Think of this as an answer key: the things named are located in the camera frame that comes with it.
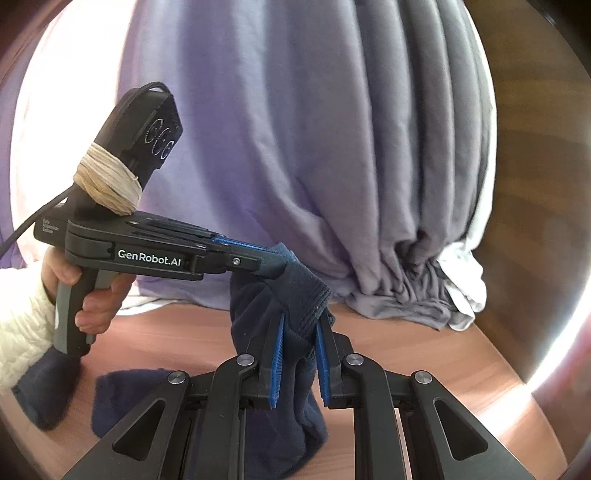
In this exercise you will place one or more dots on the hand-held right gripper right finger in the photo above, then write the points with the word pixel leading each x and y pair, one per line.
pixel 323 364

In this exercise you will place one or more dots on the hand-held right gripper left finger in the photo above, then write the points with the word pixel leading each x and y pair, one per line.
pixel 277 364

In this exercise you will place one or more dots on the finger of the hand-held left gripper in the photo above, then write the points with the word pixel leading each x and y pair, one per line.
pixel 249 264
pixel 240 246

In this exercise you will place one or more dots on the navy blue pants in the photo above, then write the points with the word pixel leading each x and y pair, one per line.
pixel 295 286

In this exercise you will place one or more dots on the person's left forearm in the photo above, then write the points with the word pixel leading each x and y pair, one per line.
pixel 18 323

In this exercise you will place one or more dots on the person's left hand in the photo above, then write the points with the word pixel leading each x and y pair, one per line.
pixel 101 309

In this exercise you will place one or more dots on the tan rubber band wrap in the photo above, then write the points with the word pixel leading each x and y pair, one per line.
pixel 106 184

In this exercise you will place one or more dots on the grey curtain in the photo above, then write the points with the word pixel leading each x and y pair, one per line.
pixel 277 138

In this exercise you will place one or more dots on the white curtain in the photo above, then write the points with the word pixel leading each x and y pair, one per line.
pixel 466 286

